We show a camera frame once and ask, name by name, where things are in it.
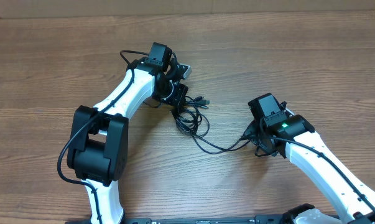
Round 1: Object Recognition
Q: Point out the black USB-A cable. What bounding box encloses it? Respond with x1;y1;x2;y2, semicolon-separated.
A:
171;95;211;138

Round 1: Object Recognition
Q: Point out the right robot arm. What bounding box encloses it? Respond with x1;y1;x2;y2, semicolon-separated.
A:
242;93;375;223

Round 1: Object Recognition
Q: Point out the black USB-C cable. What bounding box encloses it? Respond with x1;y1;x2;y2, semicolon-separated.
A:
173;102;253;156

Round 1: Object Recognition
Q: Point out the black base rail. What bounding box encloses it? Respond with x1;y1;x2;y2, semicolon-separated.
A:
65;203;342;224

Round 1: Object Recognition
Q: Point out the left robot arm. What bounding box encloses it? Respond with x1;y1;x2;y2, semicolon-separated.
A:
59;42;191;223

